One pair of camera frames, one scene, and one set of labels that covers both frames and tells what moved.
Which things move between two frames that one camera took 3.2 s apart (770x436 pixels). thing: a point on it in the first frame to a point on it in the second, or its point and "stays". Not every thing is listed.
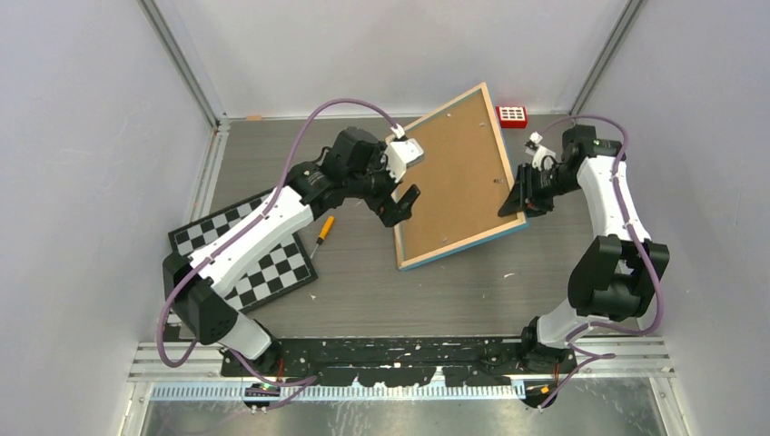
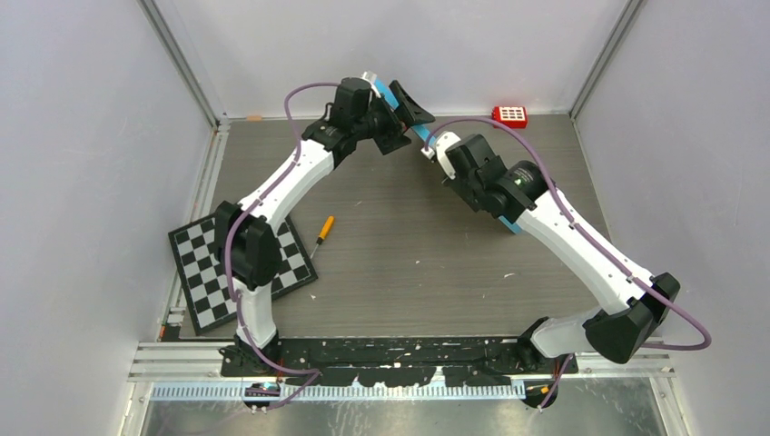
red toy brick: x=512 y=116 stays
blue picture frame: x=462 y=180 to x=429 y=138
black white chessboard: x=281 y=270 stays
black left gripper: x=400 y=209 to x=397 y=128
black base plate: x=400 y=361 stays
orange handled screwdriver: x=327 y=228 stays
